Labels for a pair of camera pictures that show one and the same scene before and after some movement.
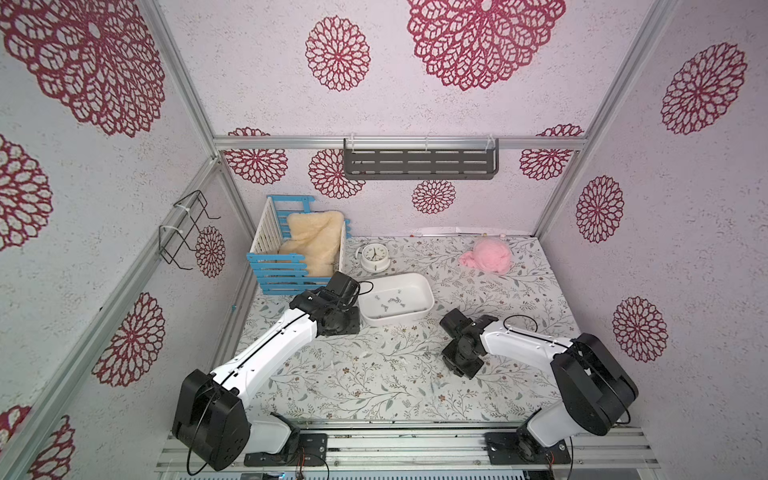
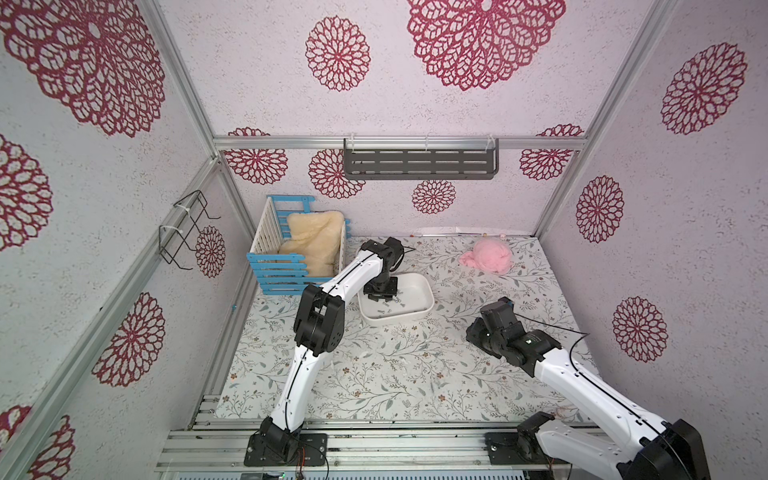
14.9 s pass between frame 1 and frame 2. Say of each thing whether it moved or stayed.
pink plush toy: stayed
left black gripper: moved
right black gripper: moved
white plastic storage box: stayed
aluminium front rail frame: stayed
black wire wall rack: stayed
